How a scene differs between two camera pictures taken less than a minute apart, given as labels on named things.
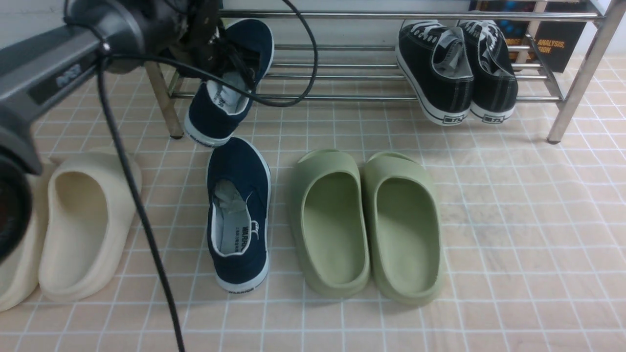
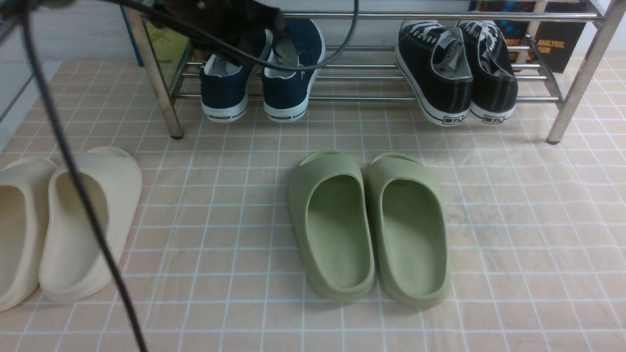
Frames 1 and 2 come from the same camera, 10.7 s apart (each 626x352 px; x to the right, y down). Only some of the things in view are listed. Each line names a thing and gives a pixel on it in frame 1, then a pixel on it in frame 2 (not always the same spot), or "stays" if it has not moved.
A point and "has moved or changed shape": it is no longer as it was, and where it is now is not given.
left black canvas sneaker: x=435 y=63 stays
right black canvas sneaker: x=495 y=84 stays
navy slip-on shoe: x=238 y=184 to x=298 y=42
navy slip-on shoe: x=215 y=112 has moved or changed shape
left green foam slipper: x=329 y=225 stays
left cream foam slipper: x=20 y=281 stays
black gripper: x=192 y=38 to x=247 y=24
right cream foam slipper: x=90 y=212 stays
